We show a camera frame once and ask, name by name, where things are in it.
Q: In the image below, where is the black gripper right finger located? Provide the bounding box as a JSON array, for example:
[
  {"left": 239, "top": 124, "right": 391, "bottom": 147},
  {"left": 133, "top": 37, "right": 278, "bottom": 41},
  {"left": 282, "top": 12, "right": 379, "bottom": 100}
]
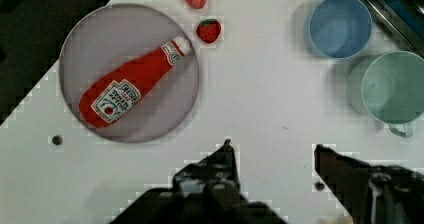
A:
[{"left": 314, "top": 145, "right": 424, "bottom": 224}]

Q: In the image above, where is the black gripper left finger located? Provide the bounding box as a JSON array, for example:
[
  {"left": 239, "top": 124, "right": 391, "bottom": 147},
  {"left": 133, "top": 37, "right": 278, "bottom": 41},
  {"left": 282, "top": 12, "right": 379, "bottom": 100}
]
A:
[{"left": 172, "top": 139, "right": 240, "bottom": 196}]

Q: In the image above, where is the red toy ketchup bottle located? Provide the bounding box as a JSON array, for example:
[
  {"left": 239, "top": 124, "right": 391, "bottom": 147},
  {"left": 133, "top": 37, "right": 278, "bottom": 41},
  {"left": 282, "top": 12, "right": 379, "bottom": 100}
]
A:
[{"left": 78, "top": 36, "right": 191, "bottom": 128}]

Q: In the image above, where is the small red toy strawberry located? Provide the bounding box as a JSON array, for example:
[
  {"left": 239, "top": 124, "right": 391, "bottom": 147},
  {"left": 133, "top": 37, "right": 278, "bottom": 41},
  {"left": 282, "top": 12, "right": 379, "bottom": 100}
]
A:
[{"left": 196, "top": 19, "right": 221, "bottom": 44}]

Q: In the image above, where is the blue plastic cup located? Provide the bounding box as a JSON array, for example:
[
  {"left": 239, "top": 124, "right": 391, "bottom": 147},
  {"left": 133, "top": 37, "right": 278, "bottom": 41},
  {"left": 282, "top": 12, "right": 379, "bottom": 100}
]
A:
[{"left": 303, "top": 0, "right": 373, "bottom": 59}]

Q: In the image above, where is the grey round plate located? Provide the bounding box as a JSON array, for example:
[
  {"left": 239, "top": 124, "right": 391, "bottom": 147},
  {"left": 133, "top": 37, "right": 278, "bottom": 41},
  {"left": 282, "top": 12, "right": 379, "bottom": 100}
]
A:
[{"left": 59, "top": 3, "right": 200, "bottom": 143}]

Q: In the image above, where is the silver toaster oven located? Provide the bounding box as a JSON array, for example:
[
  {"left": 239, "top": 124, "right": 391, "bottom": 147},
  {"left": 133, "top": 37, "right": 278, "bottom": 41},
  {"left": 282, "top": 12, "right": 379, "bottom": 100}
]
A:
[{"left": 363, "top": 0, "right": 423, "bottom": 56}]

